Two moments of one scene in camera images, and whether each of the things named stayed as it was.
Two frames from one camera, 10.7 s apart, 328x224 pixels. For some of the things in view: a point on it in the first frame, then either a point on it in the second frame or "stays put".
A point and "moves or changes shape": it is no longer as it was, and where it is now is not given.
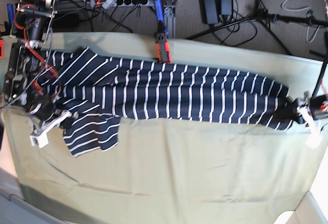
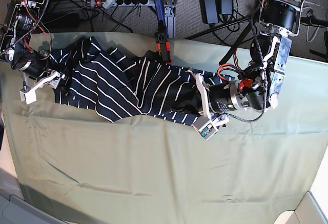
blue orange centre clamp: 161,35 stays put
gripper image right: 288,110 -> 204,89
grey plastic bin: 14,209 stays put
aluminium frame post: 169,18 stays put
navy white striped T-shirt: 90,93 moves or changes shape
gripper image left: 63,117 -> 56,80
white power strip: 107,3 stays put
